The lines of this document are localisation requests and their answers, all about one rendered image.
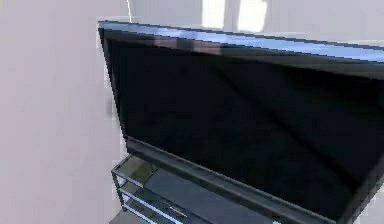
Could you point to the black television set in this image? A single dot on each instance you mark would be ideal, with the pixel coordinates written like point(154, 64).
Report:
point(240, 116)

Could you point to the dark grey television stand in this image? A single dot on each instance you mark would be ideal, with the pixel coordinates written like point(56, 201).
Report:
point(150, 196)

